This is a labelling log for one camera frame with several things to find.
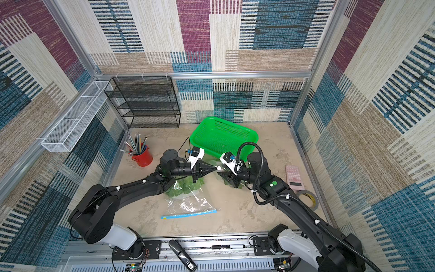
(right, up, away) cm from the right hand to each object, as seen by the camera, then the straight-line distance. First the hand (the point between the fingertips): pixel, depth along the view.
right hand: (224, 170), depth 75 cm
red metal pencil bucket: (-45, +2, +22) cm, 50 cm away
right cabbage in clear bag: (-18, -10, +12) cm, 23 cm away
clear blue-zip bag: (-18, -15, +6) cm, 24 cm away
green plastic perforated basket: (-4, +16, +38) cm, 41 cm away
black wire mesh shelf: (-50, +37, +34) cm, 71 cm away
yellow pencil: (-47, +12, +21) cm, 53 cm away
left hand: (-4, +1, -1) cm, 4 cm away
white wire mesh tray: (-66, +19, 0) cm, 68 cm away
